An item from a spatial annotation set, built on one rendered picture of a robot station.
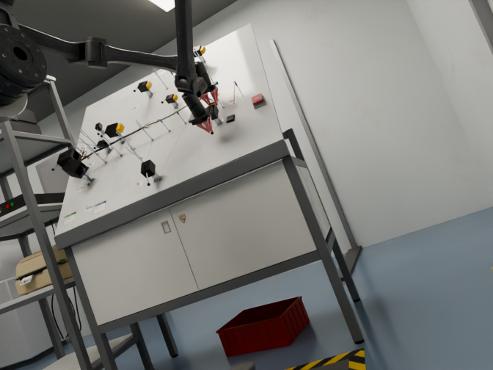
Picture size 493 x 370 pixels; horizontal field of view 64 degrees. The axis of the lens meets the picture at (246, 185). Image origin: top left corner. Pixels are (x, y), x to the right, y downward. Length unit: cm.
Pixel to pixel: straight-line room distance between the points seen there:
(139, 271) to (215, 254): 38
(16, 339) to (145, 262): 342
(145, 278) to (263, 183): 70
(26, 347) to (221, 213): 371
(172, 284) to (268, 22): 290
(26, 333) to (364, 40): 452
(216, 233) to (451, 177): 246
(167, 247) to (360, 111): 243
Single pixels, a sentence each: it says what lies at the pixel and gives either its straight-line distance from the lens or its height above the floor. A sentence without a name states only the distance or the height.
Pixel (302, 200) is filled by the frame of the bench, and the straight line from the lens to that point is 163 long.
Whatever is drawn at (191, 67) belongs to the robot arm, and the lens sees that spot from 159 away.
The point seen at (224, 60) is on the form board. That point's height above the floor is 147.
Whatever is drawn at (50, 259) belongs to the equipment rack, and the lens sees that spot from 211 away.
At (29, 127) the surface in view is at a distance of 252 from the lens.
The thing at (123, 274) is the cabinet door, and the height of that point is 59.
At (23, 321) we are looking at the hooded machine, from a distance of 511.
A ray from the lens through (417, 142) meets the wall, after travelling 371.
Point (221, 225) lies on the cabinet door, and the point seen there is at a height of 63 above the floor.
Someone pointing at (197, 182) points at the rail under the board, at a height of 84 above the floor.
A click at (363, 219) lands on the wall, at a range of 374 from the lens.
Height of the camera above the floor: 62
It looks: 5 degrees up
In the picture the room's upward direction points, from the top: 21 degrees counter-clockwise
